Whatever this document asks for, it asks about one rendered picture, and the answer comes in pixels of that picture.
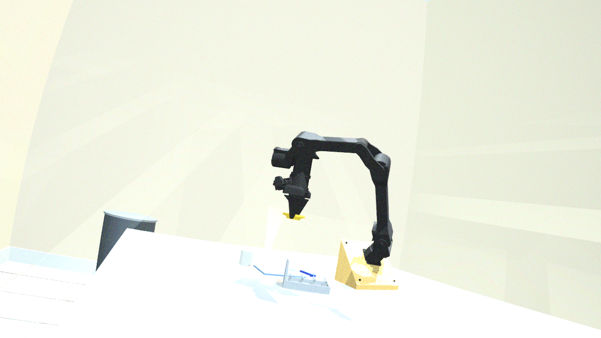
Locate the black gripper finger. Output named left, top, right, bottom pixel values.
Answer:
left=284, top=195, right=304, bottom=219
left=296, top=199, right=309, bottom=215

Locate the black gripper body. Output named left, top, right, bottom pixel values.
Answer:
left=283, top=169, right=311, bottom=199

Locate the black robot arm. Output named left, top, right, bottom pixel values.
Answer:
left=271, top=131, right=393, bottom=266

